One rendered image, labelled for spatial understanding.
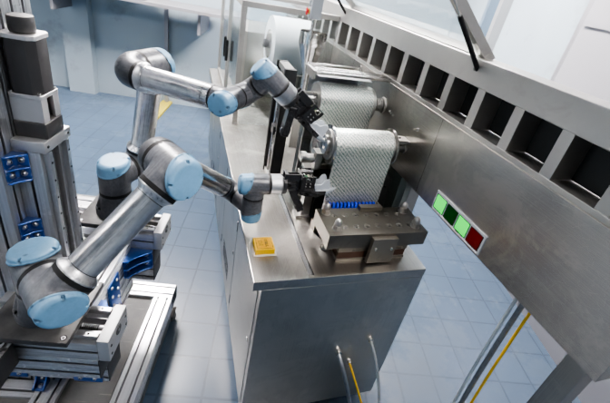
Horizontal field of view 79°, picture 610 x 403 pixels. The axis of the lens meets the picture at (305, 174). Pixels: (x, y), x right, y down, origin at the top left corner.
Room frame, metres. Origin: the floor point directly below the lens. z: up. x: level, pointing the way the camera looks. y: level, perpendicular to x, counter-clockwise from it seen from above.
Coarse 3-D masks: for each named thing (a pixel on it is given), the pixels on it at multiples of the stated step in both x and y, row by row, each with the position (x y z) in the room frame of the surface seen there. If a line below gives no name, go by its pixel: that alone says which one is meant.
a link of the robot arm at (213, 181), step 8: (144, 144) 0.89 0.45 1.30; (208, 168) 1.08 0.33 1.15; (208, 176) 1.06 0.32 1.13; (216, 176) 1.09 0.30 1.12; (224, 176) 1.15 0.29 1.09; (208, 184) 1.06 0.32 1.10; (216, 184) 1.08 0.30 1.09; (224, 184) 1.11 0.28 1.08; (232, 184) 1.15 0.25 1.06; (216, 192) 1.10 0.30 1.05; (224, 192) 1.11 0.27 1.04; (232, 192) 1.13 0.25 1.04
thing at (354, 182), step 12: (336, 168) 1.21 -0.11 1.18; (348, 168) 1.23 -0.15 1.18; (360, 168) 1.24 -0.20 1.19; (372, 168) 1.26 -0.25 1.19; (384, 168) 1.28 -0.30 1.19; (336, 180) 1.21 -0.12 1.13; (348, 180) 1.23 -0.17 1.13; (360, 180) 1.25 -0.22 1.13; (372, 180) 1.27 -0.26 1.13; (384, 180) 1.29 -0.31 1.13; (336, 192) 1.22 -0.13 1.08; (348, 192) 1.24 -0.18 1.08; (360, 192) 1.26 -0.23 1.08; (372, 192) 1.28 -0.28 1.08
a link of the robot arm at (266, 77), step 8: (256, 64) 1.15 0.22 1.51; (264, 64) 1.12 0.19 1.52; (272, 64) 1.15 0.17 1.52; (256, 72) 1.11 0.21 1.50; (264, 72) 1.12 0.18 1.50; (272, 72) 1.13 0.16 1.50; (280, 72) 1.17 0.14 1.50; (256, 80) 1.13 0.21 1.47; (264, 80) 1.12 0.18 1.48; (272, 80) 1.13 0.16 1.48; (280, 80) 1.14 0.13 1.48; (288, 80) 1.18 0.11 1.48; (256, 88) 1.13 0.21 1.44; (264, 88) 1.13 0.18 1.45; (272, 88) 1.13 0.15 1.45; (280, 88) 1.14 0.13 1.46; (272, 96) 1.15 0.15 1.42
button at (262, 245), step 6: (252, 240) 1.04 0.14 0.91; (258, 240) 1.03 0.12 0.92; (264, 240) 1.04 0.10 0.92; (270, 240) 1.05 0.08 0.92; (258, 246) 1.00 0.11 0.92; (264, 246) 1.01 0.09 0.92; (270, 246) 1.01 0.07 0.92; (258, 252) 0.98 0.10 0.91; (264, 252) 0.99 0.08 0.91; (270, 252) 1.00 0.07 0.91
